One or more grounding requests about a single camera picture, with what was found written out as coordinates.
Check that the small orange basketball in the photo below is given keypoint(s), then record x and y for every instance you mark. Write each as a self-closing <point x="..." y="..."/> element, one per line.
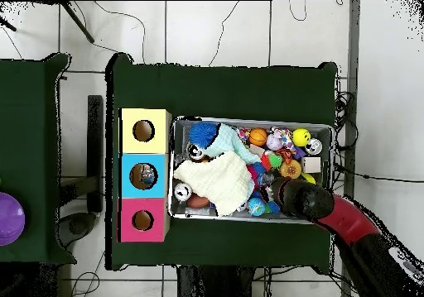
<point x="257" y="137"/>

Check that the mint waffle cloth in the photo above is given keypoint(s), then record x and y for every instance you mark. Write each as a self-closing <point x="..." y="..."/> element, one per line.
<point x="228" y="141"/>

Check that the black tripod leg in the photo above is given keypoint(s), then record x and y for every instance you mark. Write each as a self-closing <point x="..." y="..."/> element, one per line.
<point x="78" y="20"/>
<point x="7" y="24"/>

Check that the dark green side table cloth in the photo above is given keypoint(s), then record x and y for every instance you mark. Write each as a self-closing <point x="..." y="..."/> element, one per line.
<point x="29" y="128"/>

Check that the small white baseball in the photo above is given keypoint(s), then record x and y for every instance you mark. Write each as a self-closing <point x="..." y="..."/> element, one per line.
<point x="273" y="143"/>

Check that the wooden box with three holes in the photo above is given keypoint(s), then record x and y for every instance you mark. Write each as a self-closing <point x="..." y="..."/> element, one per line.
<point x="129" y="184"/>

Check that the blue green globe ball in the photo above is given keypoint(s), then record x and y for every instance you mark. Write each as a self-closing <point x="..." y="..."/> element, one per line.
<point x="256" y="207"/>

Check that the grey stand foot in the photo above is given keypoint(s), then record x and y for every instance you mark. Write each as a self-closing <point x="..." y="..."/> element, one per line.
<point x="76" y="226"/>

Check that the cream waffle cloth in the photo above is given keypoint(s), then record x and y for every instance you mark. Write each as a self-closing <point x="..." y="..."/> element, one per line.
<point x="218" y="181"/>

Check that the toy hamburger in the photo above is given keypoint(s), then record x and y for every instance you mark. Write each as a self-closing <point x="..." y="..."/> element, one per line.
<point x="291" y="169"/>

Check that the plain wooden cube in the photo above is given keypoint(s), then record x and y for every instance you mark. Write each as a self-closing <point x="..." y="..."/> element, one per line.
<point x="311" y="164"/>

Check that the purple bowl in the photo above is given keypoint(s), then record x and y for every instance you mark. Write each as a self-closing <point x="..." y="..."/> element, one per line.
<point x="10" y="217"/>

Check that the yellow smiley ball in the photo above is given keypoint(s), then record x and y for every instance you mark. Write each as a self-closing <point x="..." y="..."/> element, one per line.
<point x="301" y="137"/>

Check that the blue furry monster toy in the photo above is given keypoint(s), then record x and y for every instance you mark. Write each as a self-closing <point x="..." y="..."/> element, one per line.
<point x="202" y="135"/>

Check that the blue spiky rubber ball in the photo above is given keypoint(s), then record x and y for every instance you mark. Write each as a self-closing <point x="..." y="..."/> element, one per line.
<point x="274" y="207"/>

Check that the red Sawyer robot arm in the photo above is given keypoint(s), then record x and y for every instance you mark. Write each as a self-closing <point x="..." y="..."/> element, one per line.
<point x="347" y="217"/>

